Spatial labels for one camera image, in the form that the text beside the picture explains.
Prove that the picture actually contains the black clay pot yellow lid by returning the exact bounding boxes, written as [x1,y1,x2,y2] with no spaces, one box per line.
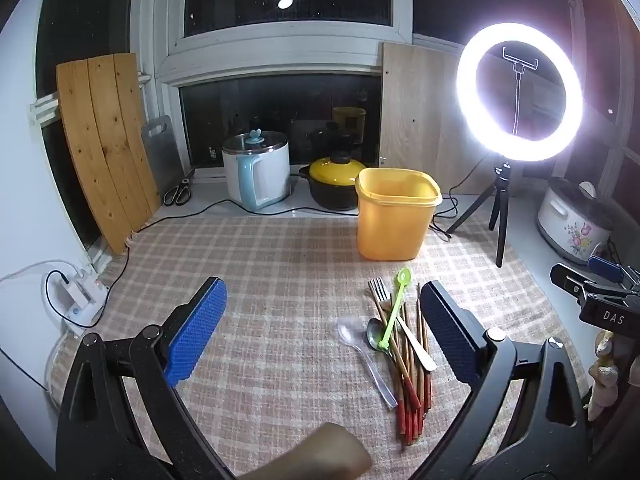
[299,150,368,211]

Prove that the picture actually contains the white and blue electric pot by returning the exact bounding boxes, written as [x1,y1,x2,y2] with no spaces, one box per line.
[221,129,293,212]

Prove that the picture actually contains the black handled scissors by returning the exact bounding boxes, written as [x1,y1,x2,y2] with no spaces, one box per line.
[162,169,197,207]

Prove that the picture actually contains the grey cutting board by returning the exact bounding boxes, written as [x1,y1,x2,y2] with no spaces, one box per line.
[140,115,187,201]

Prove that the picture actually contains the white power strip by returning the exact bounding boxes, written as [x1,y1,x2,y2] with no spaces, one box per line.
[47,269,109,324]

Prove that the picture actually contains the black electric pot cable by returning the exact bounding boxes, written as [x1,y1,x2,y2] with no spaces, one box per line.
[125,199,263,248]

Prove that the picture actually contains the pile of red-tipped chopsticks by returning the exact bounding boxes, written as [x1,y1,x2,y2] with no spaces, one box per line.
[372,282,434,446]

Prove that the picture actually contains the white floral rice cooker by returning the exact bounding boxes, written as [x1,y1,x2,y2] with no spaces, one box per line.
[537,176,616,266]

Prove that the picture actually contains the yellow plastic container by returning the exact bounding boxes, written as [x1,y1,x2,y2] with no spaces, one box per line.
[355,167,443,262]

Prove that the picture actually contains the person's left hand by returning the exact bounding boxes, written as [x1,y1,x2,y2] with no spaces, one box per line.
[239,422,373,480]

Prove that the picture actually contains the black ring light cable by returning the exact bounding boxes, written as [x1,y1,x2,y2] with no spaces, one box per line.
[430,155,496,242]

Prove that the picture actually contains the checked tablecloth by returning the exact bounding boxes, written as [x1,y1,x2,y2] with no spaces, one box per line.
[50,207,591,480]

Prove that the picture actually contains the white window frame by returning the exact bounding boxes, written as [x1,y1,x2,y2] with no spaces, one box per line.
[129,0,416,171]

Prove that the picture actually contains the metal spoon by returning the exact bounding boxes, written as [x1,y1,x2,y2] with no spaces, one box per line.
[366,318,401,361]

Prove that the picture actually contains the clear plastic spoon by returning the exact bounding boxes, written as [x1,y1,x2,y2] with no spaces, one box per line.
[336,315,399,409]

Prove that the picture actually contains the phone holder clamp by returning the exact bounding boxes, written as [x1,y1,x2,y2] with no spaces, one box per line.
[501,46,540,133]

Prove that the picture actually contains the brown plank wooden board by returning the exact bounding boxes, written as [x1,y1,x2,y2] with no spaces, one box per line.
[56,52,162,256]

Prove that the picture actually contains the black tripod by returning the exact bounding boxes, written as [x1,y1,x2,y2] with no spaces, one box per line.
[445,160,516,268]

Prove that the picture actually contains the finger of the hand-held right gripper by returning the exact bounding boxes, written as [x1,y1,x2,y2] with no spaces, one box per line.
[550,262,601,307]
[587,255,640,286]

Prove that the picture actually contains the light wooden panel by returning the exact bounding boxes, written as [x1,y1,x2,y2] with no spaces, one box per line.
[378,41,501,196]

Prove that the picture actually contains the green plastic spoon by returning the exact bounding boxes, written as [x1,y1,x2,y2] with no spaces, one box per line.
[377,268,413,352]

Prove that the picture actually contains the metal fork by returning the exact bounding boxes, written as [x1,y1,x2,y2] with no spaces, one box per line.
[368,278,438,372]

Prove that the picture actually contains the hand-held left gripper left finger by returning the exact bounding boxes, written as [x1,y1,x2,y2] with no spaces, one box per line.
[54,276,236,480]

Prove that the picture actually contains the white wall rail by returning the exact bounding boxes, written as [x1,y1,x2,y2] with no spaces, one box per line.
[29,72,152,127]

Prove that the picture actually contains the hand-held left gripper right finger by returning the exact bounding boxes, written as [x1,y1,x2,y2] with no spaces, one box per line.
[415,281,593,480]

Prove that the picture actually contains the person's right hand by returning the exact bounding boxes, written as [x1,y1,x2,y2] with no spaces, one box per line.
[587,330,619,422]

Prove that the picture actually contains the white cable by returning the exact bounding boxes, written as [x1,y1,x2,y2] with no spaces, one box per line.
[0,259,76,286]

